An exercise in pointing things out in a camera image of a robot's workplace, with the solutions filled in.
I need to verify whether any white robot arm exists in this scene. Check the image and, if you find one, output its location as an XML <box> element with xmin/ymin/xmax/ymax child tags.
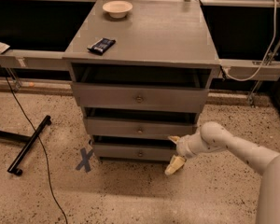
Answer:
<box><xmin>164</xmin><ymin>121</ymin><xmax>280</xmax><ymax>224</ymax></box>

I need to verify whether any black wheeled stand base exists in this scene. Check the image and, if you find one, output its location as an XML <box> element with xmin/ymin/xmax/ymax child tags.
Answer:
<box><xmin>0</xmin><ymin>116</ymin><xmax>51</xmax><ymax>176</ymax></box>

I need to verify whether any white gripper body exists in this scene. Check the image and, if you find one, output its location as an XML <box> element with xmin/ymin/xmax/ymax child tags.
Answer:
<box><xmin>176</xmin><ymin>134</ymin><xmax>198</xmax><ymax>159</ymax></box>

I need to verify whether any grey drawer cabinet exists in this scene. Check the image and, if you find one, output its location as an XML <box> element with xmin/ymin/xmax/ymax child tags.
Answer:
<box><xmin>64</xmin><ymin>0</ymin><xmax>220</xmax><ymax>150</ymax></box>

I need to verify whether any white ceramic bowl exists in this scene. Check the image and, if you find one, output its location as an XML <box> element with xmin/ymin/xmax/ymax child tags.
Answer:
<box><xmin>103</xmin><ymin>1</ymin><xmax>133</xmax><ymax>19</ymax></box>

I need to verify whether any grey middle drawer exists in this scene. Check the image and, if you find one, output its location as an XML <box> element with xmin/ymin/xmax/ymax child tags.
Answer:
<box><xmin>83</xmin><ymin>118</ymin><xmax>197</xmax><ymax>140</ymax></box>

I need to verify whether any black floor cable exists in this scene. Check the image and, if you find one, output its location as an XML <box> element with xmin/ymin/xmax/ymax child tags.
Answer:
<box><xmin>0</xmin><ymin>48</ymin><xmax>69</xmax><ymax>224</ymax></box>

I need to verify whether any grey metal rail frame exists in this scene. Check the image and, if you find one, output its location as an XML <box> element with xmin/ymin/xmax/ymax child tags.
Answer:
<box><xmin>0</xmin><ymin>0</ymin><xmax>280</xmax><ymax>82</ymax></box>

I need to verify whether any dark blue snack packet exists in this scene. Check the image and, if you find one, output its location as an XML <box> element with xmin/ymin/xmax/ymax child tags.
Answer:
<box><xmin>87</xmin><ymin>37</ymin><xmax>116</xmax><ymax>55</ymax></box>

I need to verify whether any grey top drawer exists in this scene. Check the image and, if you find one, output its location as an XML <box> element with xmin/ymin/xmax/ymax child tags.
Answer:
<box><xmin>72</xmin><ymin>82</ymin><xmax>208</xmax><ymax>113</ymax></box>

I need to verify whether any grey bottom drawer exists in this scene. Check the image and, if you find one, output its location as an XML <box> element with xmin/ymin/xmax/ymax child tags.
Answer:
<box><xmin>92</xmin><ymin>144</ymin><xmax>175</xmax><ymax>161</ymax></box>

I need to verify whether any blue tape cross mark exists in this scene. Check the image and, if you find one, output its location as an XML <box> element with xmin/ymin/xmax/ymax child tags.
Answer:
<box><xmin>76</xmin><ymin>148</ymin><xmax>93</xmax><ymax>173</ymax></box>

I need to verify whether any white cable on rail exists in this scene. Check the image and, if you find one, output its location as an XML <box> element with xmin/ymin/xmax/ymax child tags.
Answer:
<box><xmin>222</xmin><ymin>0</ymin><xmax>278</xmax><ymax>82</ymax></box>

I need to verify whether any grey drawer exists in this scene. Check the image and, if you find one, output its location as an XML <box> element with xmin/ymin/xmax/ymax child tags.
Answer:
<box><xmin>72</xmin><ymin>82</ymin><xmax>208</xmax><ymax>113</ymax></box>
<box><xmin>92</xmin><ymin>144</ymin><xmax>175</xmax><ymax>161</ymax></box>
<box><xmin>83</xmin><ymin>118</ymin><xmax>197</xmax><ymax>140</ymax></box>

